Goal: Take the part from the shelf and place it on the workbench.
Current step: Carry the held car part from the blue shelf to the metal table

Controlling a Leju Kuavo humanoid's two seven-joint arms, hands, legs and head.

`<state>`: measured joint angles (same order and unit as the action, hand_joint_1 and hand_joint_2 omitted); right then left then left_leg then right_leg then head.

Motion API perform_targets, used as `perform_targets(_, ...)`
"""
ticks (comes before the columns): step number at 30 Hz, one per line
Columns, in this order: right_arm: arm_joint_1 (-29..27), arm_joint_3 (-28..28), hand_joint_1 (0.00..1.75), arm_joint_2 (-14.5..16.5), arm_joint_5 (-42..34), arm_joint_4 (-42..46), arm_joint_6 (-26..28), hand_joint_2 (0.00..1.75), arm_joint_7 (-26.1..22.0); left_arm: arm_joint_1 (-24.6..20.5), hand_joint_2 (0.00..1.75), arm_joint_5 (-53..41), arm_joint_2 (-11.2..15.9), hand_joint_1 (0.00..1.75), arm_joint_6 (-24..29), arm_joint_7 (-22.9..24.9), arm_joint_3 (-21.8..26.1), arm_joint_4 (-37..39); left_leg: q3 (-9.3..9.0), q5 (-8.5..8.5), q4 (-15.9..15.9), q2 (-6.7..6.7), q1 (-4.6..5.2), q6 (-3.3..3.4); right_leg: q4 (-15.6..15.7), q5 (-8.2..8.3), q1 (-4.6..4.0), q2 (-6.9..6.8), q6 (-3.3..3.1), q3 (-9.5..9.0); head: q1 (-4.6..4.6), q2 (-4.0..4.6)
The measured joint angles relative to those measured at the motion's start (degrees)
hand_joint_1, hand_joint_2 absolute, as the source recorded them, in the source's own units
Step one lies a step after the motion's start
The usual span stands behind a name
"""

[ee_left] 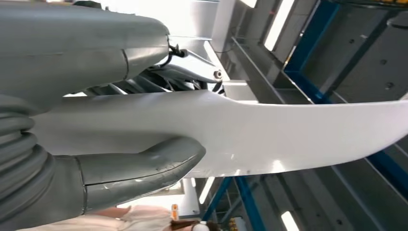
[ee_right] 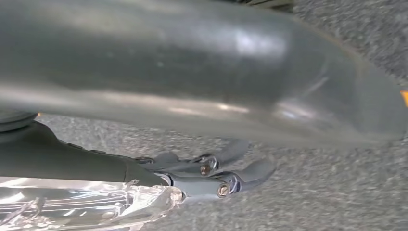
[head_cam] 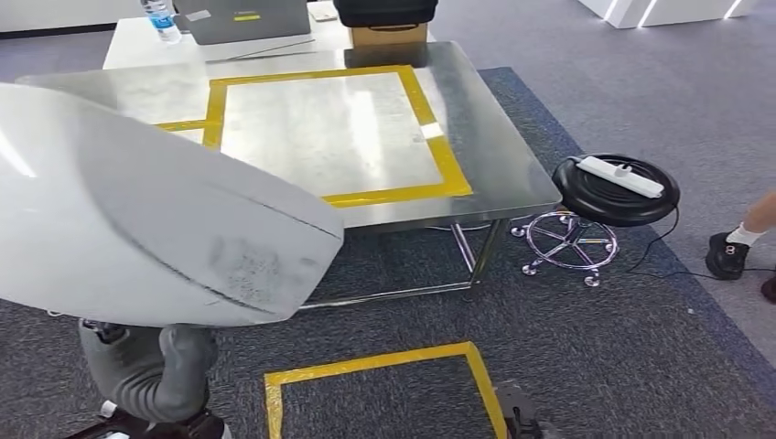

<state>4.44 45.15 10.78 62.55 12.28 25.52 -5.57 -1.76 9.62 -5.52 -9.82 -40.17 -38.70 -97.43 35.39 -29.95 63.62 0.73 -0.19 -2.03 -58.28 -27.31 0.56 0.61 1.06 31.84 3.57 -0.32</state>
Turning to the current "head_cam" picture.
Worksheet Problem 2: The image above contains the black carrying case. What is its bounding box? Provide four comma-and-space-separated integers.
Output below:
333, 0, 439, 28

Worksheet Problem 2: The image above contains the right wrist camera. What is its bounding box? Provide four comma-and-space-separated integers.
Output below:
495, 382, 544, 439

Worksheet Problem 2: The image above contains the black round stool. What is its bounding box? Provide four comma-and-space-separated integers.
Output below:
511, 153, 682, 288

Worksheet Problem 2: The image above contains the thin grey metal strip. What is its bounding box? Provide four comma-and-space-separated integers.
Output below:
206, 51, 319, 64
232, 37, 317, 60

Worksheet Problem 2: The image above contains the yellow square floor tape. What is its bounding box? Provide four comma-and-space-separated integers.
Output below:
264, 340, 509, 439

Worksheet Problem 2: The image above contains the white plastic body part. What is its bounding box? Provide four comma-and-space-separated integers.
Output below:
0, 82, 346, 329

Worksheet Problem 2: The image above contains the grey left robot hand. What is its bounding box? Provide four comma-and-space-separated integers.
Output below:
79, 319, 220, 424

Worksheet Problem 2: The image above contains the black power cable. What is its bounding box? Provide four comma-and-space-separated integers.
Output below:
627, 209, 776, 281

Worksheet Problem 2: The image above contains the white lit platform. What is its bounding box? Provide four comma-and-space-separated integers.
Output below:
576, 0, 762, 29

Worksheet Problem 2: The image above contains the white power strip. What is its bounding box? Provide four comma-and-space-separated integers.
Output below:
576, 155, 665, 199

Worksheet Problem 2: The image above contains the brown cardboard box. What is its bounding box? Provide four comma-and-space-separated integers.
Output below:
350, 23, 428, 48

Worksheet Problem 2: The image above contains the clear water bottle blue label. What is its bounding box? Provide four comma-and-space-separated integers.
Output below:
140, 0, 183, 45

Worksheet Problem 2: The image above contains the grey laptop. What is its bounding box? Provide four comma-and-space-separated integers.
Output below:
172, 0, 312, 47

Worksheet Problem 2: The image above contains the person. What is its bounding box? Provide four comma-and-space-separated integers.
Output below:
705, 190, 776, 305

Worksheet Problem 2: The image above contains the steel workbench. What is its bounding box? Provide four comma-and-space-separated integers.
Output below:
16, 40, 563, 310

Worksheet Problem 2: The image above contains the yellow tape on workbench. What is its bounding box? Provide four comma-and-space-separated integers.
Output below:
154, 64, 474, 209

